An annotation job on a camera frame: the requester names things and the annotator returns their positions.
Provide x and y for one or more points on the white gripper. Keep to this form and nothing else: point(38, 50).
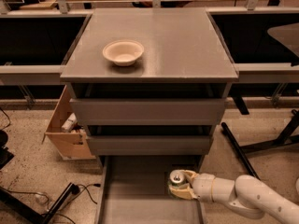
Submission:
point(203, 187)

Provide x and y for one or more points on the green soda can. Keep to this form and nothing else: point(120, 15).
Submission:
point(177, 184)

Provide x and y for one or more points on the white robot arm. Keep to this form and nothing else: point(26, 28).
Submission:
point(247, 196)

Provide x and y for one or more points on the grey open bottom drawer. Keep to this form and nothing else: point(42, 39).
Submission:
point(134, 190)

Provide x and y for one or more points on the grey middle drawer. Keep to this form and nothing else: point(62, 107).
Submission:
point(149, 145)

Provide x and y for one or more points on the grey drawer cabinet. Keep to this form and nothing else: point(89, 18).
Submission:
point(183, 59)

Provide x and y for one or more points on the grey top drawer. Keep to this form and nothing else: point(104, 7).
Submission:
point(148, 111)

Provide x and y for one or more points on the black metal stand right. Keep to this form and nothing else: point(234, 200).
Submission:
point(285, 138)

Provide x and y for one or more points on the black metal stand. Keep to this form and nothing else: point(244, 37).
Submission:
point(285, 138)
point(36, 207)

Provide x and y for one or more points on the white bottle in box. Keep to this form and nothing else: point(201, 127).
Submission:
point(70, 123)

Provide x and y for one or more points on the white paper bowl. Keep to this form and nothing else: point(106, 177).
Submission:
point(123, 52)

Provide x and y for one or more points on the black metal stand left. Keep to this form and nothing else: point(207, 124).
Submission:
point(36, 207)

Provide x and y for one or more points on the grey rail right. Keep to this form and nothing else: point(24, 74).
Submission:
point(250, 73)

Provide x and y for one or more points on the grey rail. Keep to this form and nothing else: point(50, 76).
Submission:
point(30, 74)
point(250, 73)

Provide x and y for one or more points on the grey rail left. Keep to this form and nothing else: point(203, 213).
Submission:
point(30, 74)

